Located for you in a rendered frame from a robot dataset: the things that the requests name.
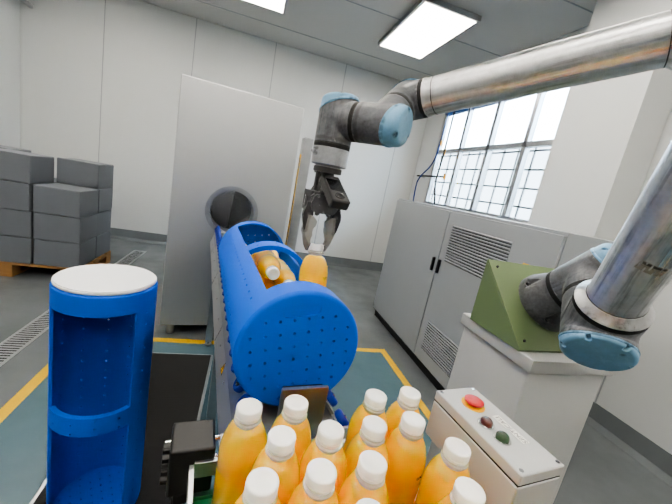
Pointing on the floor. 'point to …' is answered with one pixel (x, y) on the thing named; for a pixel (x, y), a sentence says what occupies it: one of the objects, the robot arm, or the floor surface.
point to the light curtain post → (299, 192)
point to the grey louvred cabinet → (453, 274)
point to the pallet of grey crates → (53, 211)
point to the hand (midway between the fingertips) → (316, 246)
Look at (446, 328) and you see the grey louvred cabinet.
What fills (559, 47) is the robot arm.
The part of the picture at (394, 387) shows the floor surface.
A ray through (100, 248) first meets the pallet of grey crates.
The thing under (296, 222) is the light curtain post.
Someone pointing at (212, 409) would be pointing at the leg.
